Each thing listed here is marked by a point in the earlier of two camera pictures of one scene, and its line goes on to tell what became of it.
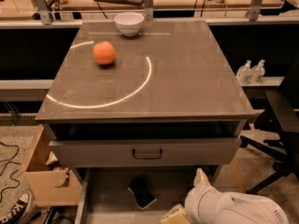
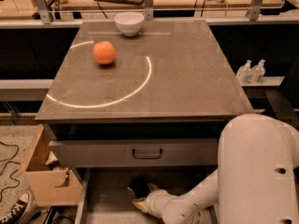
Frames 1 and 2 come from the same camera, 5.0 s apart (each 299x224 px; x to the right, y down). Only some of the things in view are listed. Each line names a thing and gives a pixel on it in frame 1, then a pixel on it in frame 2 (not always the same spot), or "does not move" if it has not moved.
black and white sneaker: (20, 212) does not move
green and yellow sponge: (140, 189) does not move
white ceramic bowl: (129, 22) does not move
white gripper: (202, 202) to (153, 202)
